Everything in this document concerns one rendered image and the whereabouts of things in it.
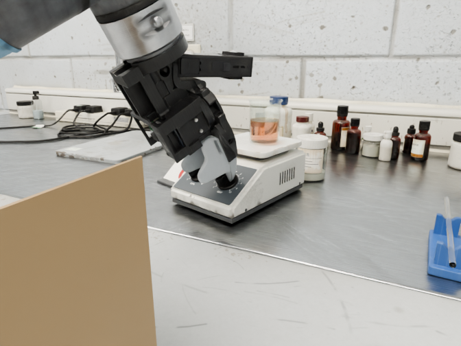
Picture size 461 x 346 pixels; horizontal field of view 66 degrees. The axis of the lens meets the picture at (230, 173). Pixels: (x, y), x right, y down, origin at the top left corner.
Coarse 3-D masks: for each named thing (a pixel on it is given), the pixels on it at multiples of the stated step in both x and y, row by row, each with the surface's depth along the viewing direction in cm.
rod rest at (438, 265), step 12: (444, 228) 44; (456, 228) 43; (432, 240) 43; (444, 240) 43; (456, 240) 43; (432, 252) 40; (444, 252) 37; (456, 252) 37; (432, 264) 38; (444, 264) 37; (456, 264) 37; (444, 276) 37; (456, 276) 36
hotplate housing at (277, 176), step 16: (240, 160) 55; (256, 160) 55; (272, 160) 55; (288, 160) 57; (304, 160) 61; (256, 176) 51; (272, 176) 54; (288, 176) 58; (304, 176) 62; (176, 192) 55; (240, 192) 49; (256, 192) 51; (272, 192) 55; (288, 192) 59; (192, 208) 54; (208, 208) 51; (224, 208) 49; (240, 208) 49; (256, 208) 53
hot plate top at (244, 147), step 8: (240, 136) 63; (248, 136) 63; (240, 144) 57; (248, 144) 57; (280, 144) 57; (288, 144) 57; (296, 144) 59; (240, 152) 55; (248, 152) 54; (256, 152) 53; (264, 152) 52; (272, 152) 54; (280, 152) 55
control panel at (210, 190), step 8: (240, 168) 53; (248, 168) 52; (184, 176) 56; (240, 176) 52; (248, 176) 51; (176, 184) 55; (184, 184) 55; (192, 184) 54; (200, 184) 54; (208, 184) 53; (216, 184) 52; (240, 184) 51; (192, 192) 53; (200, 192) 52; (208, 192) 52; (216, 192) 51; (224, 192) 50; (232, 192) 50; (216, 200) 50; (224, 200) 49; (232, 200) 49
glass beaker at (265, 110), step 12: (264, 96) 59; (276, 96) 58; (252, 108) 56; (264, 108) 54; (276, 108) 55; (252, 120) 56; (264, 120) 55; (276, 120) 55; (252, 132) 57; (264, 132) 56; (276, 132) 56; (264, 144) 56
